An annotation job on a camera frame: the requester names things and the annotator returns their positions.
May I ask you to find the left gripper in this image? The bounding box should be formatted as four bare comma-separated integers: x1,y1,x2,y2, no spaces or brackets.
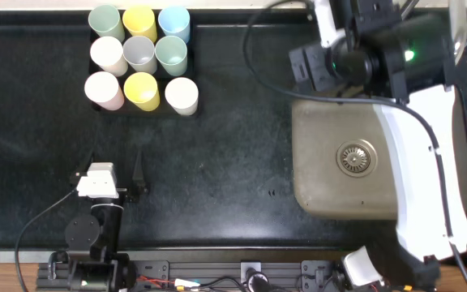
70,148,149,204

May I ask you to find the pink cup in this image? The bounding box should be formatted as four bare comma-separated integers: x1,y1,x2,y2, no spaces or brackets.
84,71,126,112

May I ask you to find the yellow cup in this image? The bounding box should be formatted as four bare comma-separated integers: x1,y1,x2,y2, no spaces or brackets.
122,5,158,44
123,71,161,113

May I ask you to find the white cup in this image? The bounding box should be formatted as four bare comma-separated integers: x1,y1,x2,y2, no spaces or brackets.
89,36,129,78
164,76,199,117

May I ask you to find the black tray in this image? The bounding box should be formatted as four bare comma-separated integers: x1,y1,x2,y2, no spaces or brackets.
88,7,200,118

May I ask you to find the grey cup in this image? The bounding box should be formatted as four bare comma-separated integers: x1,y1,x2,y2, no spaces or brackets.
122,35,158,75

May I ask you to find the green cup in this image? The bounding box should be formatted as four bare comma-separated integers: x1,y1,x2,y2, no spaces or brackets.
154,35,189,78
88,4,126,43

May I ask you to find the blue cup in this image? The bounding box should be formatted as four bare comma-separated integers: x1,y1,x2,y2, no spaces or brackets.
157,6,191,45

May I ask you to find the steel sink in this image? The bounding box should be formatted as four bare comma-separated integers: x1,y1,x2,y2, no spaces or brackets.
291,83,467,222

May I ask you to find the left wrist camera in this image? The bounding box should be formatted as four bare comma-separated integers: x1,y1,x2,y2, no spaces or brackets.
75,161,120,200

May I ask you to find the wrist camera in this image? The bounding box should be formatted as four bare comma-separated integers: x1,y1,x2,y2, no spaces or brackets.
313,0,347,49
75,161,120,200

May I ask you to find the black cable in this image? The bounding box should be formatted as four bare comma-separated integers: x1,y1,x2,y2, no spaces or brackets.
14,188,79,292
242,0,467,292

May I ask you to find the mounting rail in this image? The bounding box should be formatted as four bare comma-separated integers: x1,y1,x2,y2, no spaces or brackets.
36,259,421,292

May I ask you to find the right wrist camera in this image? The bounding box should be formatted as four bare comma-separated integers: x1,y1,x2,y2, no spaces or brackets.
313,0,347,49

